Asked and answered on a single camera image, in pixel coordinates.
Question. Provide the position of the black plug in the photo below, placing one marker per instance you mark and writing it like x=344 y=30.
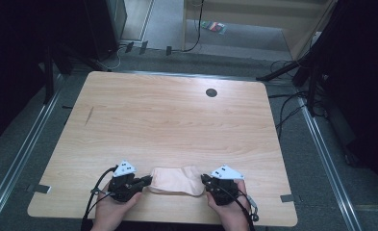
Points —
x=168 y=50
x=129 y=47
x=143 y=47

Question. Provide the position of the black cabinet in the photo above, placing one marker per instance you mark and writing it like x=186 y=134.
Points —
x=105 y=25

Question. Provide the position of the metal floor rail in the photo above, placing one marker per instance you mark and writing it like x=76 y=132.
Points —
x=20 y=154
x=327 y=163

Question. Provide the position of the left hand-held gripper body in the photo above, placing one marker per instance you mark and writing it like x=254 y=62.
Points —
x=124 y=189

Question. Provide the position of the beige wooden partition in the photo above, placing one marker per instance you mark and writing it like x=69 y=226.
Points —
x=241 y=12

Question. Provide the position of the colourful packet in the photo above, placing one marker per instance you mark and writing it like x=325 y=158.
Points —
x=214 y=26

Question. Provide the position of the person's left hand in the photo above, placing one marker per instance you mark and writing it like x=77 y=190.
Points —
x=111 y=211

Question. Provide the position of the black round table grommet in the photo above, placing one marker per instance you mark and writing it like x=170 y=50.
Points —
x=211 y=92

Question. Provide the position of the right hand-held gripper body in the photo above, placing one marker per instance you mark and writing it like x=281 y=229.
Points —
x=225 y=189

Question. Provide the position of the black metal stand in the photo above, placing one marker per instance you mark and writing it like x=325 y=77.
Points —
x=308 y=64
x=48 y=73

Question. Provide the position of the person's right hand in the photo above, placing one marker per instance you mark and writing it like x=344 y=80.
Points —
x=234 y=213

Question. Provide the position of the grey tape strip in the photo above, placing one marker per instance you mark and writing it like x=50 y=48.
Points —
x=39 y=188
x=287 y=198

